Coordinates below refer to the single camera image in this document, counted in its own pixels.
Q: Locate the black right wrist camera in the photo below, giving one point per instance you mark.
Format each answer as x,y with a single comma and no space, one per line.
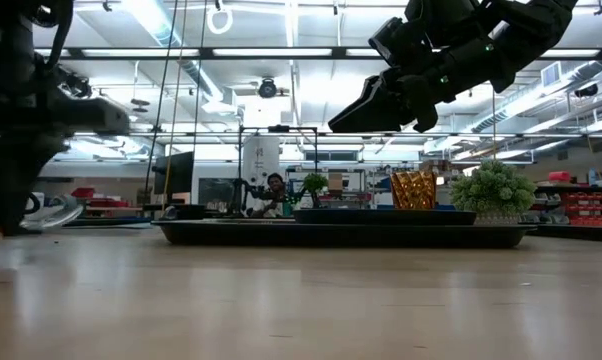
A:
393,42

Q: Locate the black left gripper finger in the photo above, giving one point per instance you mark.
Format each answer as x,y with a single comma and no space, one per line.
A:
16,190

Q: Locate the black overhead camera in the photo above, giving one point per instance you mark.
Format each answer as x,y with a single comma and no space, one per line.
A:
267,88

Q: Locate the black aluminium robot frame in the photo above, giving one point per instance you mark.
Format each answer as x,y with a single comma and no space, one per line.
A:
338,52

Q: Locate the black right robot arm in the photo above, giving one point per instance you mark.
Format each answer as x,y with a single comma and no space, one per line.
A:
531,30

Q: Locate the white cylindrical column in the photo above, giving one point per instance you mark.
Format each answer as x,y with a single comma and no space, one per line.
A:
261,160

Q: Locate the amber glass cup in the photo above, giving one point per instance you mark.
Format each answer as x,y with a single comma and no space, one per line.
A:
413,190

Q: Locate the black computer monitor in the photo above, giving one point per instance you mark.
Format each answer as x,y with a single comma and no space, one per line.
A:
176,172

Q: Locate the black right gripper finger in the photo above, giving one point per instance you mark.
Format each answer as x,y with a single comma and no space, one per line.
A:
373,84
376,117

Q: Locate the distant green potted plant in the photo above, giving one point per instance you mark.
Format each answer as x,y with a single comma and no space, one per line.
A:
315,183

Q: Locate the black round plate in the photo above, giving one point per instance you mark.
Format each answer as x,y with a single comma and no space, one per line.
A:
381,217

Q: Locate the person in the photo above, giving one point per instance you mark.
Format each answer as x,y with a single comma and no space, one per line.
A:
276,200

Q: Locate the black rectangular tray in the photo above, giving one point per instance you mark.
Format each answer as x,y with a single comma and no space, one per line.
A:
331,235

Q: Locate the red storage bins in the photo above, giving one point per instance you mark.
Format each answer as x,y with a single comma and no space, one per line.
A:
591,207
101,202

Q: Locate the distant black robot rig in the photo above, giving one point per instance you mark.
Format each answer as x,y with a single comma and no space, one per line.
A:
278,128

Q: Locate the small green potted plant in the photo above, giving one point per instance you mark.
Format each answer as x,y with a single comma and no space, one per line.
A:
491,192

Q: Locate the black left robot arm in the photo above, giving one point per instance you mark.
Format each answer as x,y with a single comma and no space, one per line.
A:
6,45

